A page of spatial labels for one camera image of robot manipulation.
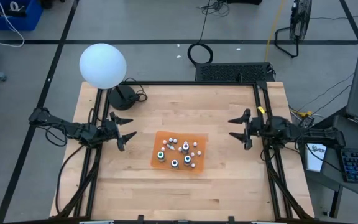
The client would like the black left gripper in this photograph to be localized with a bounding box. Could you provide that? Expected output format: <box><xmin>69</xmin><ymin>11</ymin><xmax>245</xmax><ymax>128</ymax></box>
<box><xmin>99</xmin><ymin>111</ymin><xmax>137</xmax><ymax>152</ymax></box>

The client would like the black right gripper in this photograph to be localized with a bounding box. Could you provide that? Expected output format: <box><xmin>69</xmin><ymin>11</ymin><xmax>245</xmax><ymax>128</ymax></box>
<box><xmin>227</xmin><ymin>108</ymin><xmax>267</xmax><ymax>151</ymax></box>

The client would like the translucent orange plastic bin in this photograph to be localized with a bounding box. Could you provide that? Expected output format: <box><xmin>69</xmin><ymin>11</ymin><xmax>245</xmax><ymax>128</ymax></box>
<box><xmin>150</xmin><ymin>130</ymin><xmax>209</xmax><ymax>174</ymax></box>

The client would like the black perforated computer case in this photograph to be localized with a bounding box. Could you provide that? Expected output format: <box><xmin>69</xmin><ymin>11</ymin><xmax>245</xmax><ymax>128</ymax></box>
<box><xmin>195</xmin><ymin>62</ymin><xmax>276</xmax><ymax>83</ymax></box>

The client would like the yellow power connector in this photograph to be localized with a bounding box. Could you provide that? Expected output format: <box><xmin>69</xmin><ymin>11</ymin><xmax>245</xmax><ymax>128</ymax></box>
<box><xmin>290</xmin><ymin>107</ymin><xmax>315</xmax><ymax>121</ymax></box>

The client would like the white globe table lamp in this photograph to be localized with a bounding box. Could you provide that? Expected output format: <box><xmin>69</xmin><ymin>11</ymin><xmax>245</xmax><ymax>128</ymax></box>
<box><xmin>78</xmin><ymin>42</ymin><xmax>141</xmax><ymax>111</ymax></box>

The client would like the white printed paper sheet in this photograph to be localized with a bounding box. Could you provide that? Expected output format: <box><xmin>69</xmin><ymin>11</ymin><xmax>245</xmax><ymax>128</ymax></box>
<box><xmin>305</xmin><ymin>143</ymin><xmax>327</xmax><ymax>173</ymax></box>

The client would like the dark grey desk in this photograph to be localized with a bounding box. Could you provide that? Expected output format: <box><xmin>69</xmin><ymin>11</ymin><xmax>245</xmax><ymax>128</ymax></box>
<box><xmin>300</xmin><ymin>114</ymin><xmax>358</xmax><ymax>218</ymax></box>

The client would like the black floor fan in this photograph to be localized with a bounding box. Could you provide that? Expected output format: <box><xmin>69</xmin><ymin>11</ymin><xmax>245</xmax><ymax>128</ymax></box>
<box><xmin>274</xmin><ymin>0</ymin><xmax>313</xmax><ymax>59</ymax></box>

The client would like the blue plastic storage bin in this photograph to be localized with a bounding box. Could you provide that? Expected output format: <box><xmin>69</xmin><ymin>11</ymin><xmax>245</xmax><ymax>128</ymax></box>
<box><xmin>0</xmin><ymin>0</ymin><xmax>44</xmax><ymax>32</ymax></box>

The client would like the black lamp cable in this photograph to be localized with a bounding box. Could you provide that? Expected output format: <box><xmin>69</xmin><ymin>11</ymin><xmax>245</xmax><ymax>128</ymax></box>
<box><xmin>124</xmin><ymin>77</ymin><xmax>149</xmax><ymax>103</ymax></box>

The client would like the black aluminium rig frame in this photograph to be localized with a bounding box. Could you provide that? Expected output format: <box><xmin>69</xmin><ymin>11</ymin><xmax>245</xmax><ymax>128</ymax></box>
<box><xmin>54</xmin><ymin>80</ymin><xmax>312</xmax><ymax>220</ymax></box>

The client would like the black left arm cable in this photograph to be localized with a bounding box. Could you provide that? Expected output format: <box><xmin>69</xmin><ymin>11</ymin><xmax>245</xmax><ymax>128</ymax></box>
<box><xmin>44</xmin><ymin>107</ymin><xmax>94</xmax><ymax>147</ymax></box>

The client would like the long black base cable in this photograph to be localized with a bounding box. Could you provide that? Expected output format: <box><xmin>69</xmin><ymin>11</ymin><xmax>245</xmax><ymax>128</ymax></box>
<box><xmin>55</xmin><ymin>144</ymin><xmax>85</xmax><ymax>215</ymax></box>

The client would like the black hanging coiled cable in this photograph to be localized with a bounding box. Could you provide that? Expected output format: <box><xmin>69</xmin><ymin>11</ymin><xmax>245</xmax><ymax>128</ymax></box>
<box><xmin>187</xmin><ymin>0</ymin><xmax>214</xmax><ymax>65</ymax></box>

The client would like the black cable bundle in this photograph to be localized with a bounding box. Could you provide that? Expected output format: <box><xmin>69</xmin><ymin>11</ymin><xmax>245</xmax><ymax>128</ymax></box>
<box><xmin>199</xmin><ymin>0</ymin><xmax>231</xmax><ymax>17</ymax></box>

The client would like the white floor cable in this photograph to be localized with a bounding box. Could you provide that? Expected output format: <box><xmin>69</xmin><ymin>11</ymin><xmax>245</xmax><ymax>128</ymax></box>
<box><xmin>0</xmin><ymin>0</ymin><xmax>25</xmax><ymax>48</ymax></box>

